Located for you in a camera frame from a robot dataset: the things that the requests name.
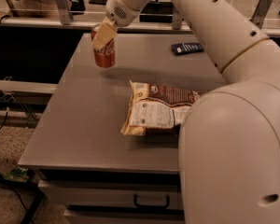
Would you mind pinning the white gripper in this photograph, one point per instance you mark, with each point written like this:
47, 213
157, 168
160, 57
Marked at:
120, 7

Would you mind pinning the red Coca-Cola can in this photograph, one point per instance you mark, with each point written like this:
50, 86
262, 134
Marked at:
105, 58

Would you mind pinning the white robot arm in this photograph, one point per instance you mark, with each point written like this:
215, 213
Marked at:
229, 143

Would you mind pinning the dark blue rxbar wrapper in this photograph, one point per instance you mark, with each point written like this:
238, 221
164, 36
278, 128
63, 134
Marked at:
186, 48

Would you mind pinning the yellow brown chip bag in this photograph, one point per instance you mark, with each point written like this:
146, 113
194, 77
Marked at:
156, 108

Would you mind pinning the grey drawer cabinet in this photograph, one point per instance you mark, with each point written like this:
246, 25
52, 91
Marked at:
83, 160

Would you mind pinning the green packet on floor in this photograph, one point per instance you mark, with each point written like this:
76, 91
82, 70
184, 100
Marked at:
17, 174

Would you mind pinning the left metal rail bracket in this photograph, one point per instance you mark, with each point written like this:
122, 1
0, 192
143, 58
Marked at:
64, 12

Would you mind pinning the right metal rail bracket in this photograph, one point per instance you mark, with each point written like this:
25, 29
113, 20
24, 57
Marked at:
260, 12

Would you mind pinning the black drawer handle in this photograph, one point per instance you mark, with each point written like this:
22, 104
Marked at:
151, 201

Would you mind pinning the black floor stand frame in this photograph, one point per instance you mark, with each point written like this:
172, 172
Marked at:
30, 188

